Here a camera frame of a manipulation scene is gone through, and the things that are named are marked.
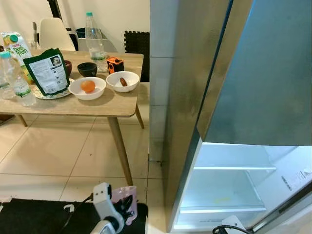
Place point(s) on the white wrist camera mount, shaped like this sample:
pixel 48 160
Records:
pixel 234 224
pixel 105 202

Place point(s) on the brown sausage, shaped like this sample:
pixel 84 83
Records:
pixel 123 82

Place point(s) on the green snack bag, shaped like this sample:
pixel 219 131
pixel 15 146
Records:
pixel 46 73

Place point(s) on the wooden dining table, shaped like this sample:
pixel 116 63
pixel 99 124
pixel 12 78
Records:
pixel 97 105

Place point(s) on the orange fruit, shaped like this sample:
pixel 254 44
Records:
pixel 87 86

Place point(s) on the tall clear water bottle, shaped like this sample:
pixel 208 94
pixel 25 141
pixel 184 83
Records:
pixel 95 44

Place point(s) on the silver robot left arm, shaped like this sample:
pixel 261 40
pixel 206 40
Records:
pixel 105 230

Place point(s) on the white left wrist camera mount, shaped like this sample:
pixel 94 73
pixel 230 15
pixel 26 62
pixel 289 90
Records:
pixel 105 202

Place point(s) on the black foam puzzle tile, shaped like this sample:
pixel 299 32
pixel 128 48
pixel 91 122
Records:
pixel 136 53

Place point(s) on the pink plastic measuring cup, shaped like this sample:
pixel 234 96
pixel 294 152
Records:
pixel 127 191

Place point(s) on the black floor mat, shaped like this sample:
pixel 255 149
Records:
pixel 29 219

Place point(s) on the orange black device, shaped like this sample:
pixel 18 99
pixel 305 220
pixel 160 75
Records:
pixel 115 64

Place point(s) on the dark red bowl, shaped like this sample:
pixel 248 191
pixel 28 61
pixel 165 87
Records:
pixel 68 67

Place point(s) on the white plastic chair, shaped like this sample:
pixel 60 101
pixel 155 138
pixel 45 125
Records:
pixel 54 34

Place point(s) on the steel fridge freezer door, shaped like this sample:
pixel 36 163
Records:
pixel 263 73

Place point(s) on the small clear water bottle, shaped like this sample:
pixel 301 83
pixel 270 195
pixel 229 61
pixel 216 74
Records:
pixel 18 83
pixel 4 90

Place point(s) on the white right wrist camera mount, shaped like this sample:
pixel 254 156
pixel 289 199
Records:
pixel 234 224

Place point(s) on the dark blue bucket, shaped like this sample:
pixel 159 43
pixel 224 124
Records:
pixel 80 32

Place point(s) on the black tripod stand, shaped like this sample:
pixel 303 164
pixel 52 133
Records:
pixel 53 9

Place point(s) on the white ceramic bowl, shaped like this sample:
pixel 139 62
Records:
pixel 131 80
pixel 78 92

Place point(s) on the black bowl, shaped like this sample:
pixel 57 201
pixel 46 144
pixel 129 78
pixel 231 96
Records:
pixel 87 69

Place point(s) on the woven round plate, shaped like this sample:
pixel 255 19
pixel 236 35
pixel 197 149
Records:
pixel 41 95

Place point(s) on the glass fridge shelf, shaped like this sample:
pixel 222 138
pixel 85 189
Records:
pixel 234 158
pixel 219 192

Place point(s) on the green white juice carton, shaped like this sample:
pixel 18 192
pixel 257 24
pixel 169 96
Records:
pixel 14 46

